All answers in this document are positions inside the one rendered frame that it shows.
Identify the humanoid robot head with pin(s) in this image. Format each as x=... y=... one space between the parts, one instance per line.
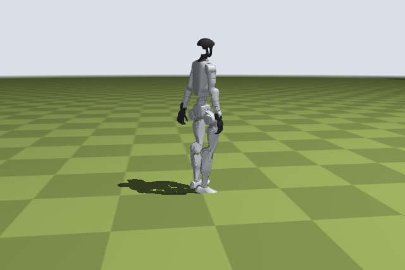
x=205 y=43

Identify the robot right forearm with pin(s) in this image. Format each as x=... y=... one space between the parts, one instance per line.
x=215 y=102

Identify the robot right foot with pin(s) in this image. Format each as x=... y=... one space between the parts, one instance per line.
x=199 y=189

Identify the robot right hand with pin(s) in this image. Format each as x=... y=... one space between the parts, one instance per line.
x=219 y=123

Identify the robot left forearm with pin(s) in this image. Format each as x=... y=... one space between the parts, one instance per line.
x=186 y=97

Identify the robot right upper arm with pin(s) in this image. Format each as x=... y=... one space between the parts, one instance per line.
x=210 y=70

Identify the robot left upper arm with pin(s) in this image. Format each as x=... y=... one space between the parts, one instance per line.
x=189 y=85

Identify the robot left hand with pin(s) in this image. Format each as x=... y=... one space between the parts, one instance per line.
x=181 y=115

